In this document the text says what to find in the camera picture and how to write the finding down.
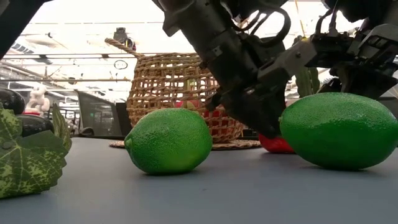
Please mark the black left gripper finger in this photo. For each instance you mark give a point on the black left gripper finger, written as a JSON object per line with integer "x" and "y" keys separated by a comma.
{"x": 255, "y": 109}

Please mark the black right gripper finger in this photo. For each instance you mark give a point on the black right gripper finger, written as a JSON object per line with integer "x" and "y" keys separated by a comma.
{"x": 289, "y": 60}

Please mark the orange-red apple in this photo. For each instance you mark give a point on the orange-red apple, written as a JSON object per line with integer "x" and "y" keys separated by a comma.
{"x": 217, "y": 123}

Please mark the red bell pepper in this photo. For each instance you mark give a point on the red bell pepper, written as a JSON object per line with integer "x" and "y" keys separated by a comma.
{"x": 275, "y": 145}

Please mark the yellow-green pear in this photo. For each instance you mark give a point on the yellow-green pear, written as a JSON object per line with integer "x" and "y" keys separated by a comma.
{"x": 191, "y": 91}

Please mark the red apple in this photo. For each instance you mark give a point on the red apple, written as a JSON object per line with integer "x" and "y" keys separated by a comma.
{"x": 186, "y": 104}

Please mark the large green lime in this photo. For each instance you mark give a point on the large green lime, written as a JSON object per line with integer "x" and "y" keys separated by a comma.
{"x": 339, "y": 130}

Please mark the small green lime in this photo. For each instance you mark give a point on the small green lime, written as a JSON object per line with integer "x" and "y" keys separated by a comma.
{"x": 169, "y": 141}

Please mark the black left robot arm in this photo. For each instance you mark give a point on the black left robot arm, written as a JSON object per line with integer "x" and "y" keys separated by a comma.
{"x": 12, "y": 18}

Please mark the woven wicker basket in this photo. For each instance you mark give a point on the woven wicker basket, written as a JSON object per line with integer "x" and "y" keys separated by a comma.
{"x": 161, "y": 81}

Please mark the green cactus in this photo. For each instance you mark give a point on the green cactus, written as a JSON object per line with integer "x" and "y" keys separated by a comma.
{"x": 306, "y": 82}

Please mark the black ceiling spotlight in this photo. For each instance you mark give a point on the black ceiling spotlight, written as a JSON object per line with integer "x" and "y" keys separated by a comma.
{"x": 120, "y": 35}

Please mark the white robot figure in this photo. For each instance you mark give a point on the white robot figure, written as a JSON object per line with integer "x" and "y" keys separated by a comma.
{"x": 37, "y": 101}

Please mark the dark grape bunch with leaves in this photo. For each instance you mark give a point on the dark grape bunch with leaves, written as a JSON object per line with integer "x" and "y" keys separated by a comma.
{"x": 28, "y": 161}

